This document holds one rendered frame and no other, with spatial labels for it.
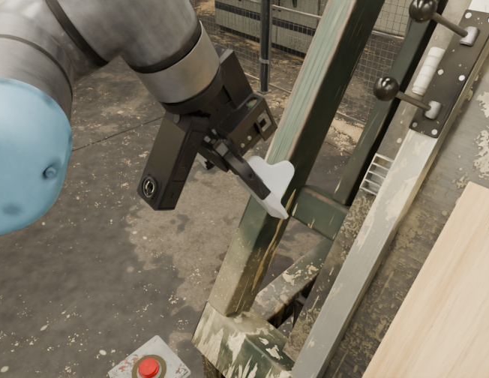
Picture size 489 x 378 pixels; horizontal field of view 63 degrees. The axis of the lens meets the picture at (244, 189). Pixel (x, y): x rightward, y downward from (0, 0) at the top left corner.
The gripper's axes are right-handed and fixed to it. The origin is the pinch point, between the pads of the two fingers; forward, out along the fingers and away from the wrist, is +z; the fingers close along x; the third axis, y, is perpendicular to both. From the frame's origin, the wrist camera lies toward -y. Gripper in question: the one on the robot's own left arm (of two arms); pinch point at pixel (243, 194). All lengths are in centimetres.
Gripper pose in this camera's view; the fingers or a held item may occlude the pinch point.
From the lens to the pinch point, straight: 54.8
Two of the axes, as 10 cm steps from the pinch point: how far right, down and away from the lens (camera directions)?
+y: 6.7, -7.3, 1.7
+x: -6.6, -4.6, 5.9
